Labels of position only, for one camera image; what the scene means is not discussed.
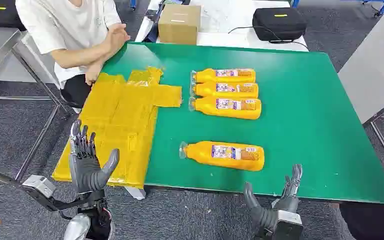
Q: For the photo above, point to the dark device with screen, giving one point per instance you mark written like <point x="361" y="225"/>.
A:
<point x="175" y="1"/>

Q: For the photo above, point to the green table mat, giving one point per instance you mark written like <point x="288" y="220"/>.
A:
<point x="294" y="116"/>

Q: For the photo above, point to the grey table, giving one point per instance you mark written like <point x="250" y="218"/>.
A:
<point x="374" y="63"/>

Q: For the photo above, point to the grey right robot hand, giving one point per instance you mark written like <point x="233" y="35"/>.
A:
<point x="286" y="203"/>

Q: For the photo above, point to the orange drink bottle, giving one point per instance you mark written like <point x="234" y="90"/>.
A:
<point x="208" y="107"/>
<point x="208" y="76"/>
<point x="207" y="90"/>
<point x="202" y="155"/>

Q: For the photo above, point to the seated person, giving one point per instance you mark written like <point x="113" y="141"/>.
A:
<point x="62" y="23"/>

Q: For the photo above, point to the blue metal frame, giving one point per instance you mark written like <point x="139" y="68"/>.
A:
<point x="382" y="5"/>

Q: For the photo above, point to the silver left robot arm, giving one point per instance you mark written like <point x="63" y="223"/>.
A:
<point x="77" y="227"/>

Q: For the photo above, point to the seated person's hand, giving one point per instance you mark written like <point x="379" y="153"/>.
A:
<point x="92" y="75"/>
<point x="116" y="37"/>

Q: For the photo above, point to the white table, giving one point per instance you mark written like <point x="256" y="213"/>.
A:
<point x="225" y="16"/>

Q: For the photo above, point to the white table leg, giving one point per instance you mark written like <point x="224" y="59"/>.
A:
<point x="135" y="193"/>

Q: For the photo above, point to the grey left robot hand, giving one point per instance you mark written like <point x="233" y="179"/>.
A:
<point x="86" y="169"/>

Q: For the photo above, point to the seated person's left hand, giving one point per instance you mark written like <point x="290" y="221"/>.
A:
<point x="92" y="75"/>

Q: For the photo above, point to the yellow plastic sheet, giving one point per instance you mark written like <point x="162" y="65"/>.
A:
<point x="122" y="116"/>

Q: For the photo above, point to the standing person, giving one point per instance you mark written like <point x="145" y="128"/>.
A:
<point x="374" y="222"/>

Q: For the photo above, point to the brown cardboard box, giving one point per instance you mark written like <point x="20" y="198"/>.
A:
<point x="178" y="24"/>

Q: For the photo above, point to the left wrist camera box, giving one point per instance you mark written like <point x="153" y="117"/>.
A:
<point x="39" y="186"/>

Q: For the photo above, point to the seated person's right hand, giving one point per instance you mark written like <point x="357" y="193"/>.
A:
<point x="116" y="37"/>

